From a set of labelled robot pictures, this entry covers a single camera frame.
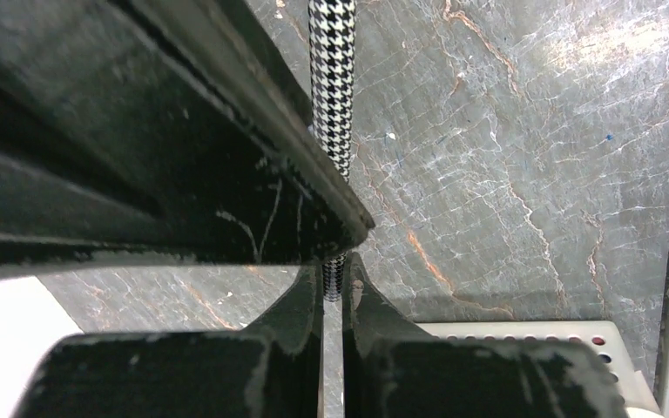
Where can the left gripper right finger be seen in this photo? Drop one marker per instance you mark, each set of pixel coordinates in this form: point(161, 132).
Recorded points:
point(394, 368)

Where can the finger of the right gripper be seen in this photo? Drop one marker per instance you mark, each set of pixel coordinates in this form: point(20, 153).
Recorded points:
point(159, 133)

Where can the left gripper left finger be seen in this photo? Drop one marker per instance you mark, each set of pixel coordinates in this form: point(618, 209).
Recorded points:
point(271, 368)

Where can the houndstooth patterned pen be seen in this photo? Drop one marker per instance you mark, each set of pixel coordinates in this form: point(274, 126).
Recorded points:
point(332, 65)

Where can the houndstooth pen cap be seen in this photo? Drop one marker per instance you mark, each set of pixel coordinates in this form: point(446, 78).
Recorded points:
point(333, 277)

